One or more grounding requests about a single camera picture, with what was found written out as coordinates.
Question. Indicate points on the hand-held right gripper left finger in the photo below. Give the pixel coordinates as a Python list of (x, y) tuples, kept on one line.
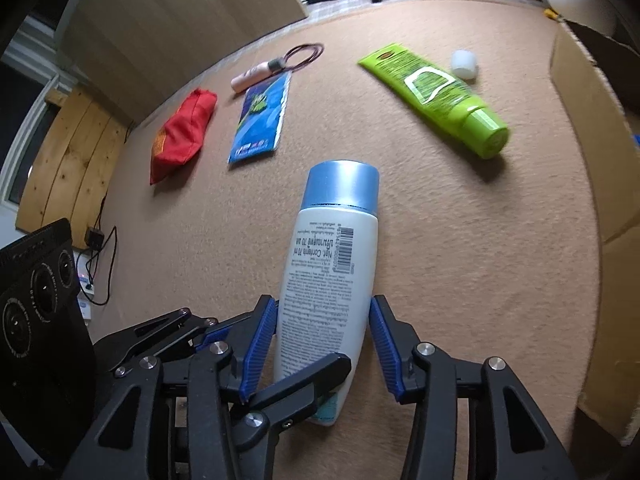
[(257, 345)]

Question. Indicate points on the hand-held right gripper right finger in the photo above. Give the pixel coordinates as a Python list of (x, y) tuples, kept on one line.
[(385, 345)]

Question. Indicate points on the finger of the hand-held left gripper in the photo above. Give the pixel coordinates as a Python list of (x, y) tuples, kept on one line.
[(150, 335), (300, 385)]

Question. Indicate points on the white bottle with blue cap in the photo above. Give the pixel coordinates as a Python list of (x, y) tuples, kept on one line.
[(325, 260)]

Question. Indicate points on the blue sachet packet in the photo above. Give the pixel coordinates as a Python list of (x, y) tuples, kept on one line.
[(260, 115)]

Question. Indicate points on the green tube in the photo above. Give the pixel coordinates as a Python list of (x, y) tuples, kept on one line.
[(440, 95)]

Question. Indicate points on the small pink bottle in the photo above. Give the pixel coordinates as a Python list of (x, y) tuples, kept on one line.
[(250, 79)]

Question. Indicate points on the cardboard box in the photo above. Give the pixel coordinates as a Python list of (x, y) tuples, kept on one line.
[(600, 160)]

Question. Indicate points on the white power strip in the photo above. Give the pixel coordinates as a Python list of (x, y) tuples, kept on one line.
[(82, 265)]

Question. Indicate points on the black power adapter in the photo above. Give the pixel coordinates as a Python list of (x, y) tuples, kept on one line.
[(94, 237)]

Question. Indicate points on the pine plank panel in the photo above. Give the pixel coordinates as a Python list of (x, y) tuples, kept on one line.
[(65, 170)]

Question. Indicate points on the small wooden strip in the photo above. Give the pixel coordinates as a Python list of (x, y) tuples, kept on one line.
[(56, 97)]

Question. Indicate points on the small white cap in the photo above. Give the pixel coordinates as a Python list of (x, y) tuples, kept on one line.
[(464, 64)]

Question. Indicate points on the large light wood board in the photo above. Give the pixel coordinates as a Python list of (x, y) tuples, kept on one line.
[(175, 20)]

